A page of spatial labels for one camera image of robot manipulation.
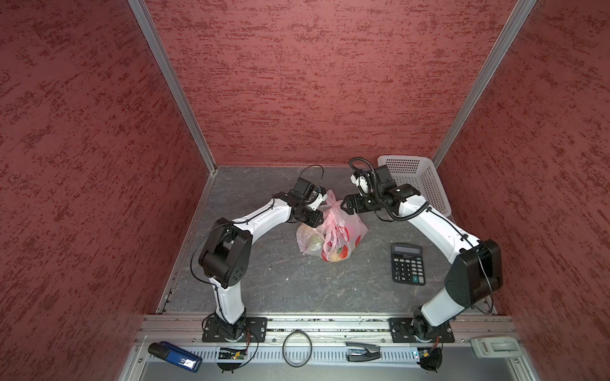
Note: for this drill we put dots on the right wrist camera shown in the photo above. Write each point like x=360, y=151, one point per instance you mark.
x=360, y=181

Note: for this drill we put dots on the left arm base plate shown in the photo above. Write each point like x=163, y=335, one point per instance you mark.
x=216, y=330

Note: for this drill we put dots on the black stapler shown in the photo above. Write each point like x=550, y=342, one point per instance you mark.
x=361, y=352

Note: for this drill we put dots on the pink printed plastic bag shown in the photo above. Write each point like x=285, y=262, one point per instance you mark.
x=338, y=236

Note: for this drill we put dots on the aluminium front rail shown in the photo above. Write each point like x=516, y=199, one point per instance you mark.
x=317, y=338

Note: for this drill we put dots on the grey plastic holder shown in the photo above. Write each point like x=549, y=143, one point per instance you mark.
x=496, y=348

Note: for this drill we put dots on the small circuit board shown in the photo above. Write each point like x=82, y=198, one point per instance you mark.
x=431, y=359
x=232, y=354

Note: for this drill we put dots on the right small circuit board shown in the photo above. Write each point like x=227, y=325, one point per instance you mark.
x=431, y=359

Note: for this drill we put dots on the black desk calculator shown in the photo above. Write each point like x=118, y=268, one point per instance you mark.
x=407, y=264

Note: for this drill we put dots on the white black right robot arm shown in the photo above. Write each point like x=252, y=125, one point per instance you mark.
x=476, y=266

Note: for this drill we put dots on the white perforated plastic basket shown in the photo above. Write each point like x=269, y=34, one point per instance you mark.
x=419, y=172

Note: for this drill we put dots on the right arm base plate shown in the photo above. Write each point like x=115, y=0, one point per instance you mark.
x=400, y=331

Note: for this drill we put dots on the aluminium corner post right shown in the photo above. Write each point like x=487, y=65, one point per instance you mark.
x=503, y=43

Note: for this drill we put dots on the left small circuit board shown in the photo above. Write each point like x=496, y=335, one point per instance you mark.
x=232, y=354

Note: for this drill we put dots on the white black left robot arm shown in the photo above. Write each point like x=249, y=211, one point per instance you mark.
x=226, y=249

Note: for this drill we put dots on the aluminium corner post left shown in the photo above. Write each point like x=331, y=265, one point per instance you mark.
x=146, y=24

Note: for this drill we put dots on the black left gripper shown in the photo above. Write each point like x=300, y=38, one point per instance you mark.
x=314, y=221

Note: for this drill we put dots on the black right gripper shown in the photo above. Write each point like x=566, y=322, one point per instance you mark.
x=357, y=198

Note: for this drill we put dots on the aluminium corner post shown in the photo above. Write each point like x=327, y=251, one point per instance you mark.
x=503, y=43
x=146, y=24

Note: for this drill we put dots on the blue black box device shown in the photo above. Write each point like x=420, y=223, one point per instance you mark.
x=172, y=354

